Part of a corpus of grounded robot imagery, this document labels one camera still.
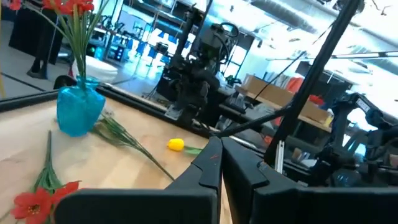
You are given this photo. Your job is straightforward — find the cardboard box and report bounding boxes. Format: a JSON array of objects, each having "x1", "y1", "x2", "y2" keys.
[{"x1": 236, "y1": 73, "x2": 332, "y2": 124}]

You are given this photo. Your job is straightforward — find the red flower bunch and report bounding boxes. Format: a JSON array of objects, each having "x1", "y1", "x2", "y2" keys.
[
  {"x1": 8, "y1": 0, "x2": 109, "y2": 82},
  {"x1": 11, "y1": 130, "x2": 82, "y2": 224}
]

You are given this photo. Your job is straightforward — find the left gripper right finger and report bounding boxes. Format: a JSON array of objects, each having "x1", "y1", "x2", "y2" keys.
[{"x1": 221, "y1": 136, "x2": 300, "y2": 224}]

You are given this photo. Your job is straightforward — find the blue glass vase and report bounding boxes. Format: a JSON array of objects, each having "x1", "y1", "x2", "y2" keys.
[{"x1": 56, "y1": 76, "x2": 106, "y2": 138}]

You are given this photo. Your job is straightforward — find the white flower bunch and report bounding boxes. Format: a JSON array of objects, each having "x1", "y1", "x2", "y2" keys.
[{"x1": 90, "y1": 111, "x2": 175, "y2": 181}]

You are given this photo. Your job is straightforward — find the person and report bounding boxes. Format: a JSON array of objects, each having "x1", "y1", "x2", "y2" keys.
[{"x1": 26, "y1": 8, "x2": 65, "y2": 80}]

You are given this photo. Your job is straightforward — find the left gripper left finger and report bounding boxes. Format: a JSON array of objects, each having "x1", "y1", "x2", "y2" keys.
[{"x1": 166, "y1": 136, "x2": 223, "y2": 200}]

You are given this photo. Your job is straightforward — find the yellow tulip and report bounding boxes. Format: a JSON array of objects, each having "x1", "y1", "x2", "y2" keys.
[{"x1": 167, "y1": 138, "x2": 203, "y2": 156}]

